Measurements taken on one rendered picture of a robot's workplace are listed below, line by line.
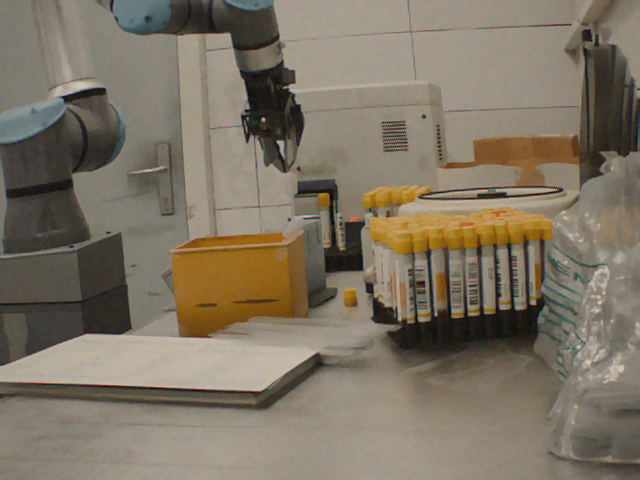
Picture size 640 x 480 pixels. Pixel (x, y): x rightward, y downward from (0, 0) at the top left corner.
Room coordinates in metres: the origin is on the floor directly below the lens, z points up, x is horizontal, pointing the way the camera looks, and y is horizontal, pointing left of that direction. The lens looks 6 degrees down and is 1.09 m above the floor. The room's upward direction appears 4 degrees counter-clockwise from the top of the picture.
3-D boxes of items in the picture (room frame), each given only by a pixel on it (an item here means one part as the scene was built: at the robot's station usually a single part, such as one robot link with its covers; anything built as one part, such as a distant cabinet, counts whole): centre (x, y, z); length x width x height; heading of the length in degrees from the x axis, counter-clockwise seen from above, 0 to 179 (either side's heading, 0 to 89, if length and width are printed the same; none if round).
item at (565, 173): (1.73, -0.34, 0.95); 0.29 x 0.25 x 0.15; 79
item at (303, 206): (1.88, 0.03, 0.95); 0.05 x 0.04 x 0.06; 79
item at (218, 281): (1.20, 0.10, 0.93); 0.13 x 0.13 x 0.10; 84
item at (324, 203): (1.72, -0.03, 0.93); 0.17 x 0.09 x 0.11; 169
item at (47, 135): (1.61, 0.45, 1.12); 0.13 x 0.12 x 0.14; 156
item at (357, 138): (2.08, -0.10, 1.03); 0.31 x 0.27 x 0.30; 169
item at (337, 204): (1.71, -0.02, 0.93); 0.01 x 0.01 x 0.10; 79
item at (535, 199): (1.38, -0.21, 0.94); 0.30 x 0.24 x 0.12; 70
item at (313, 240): (1.36, 0.04, 0.92); 0.10 x 0.07 x 0.10; 161
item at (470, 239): (1.03, -0.14, 0.93); 0.02 x 0.02 x 0.11
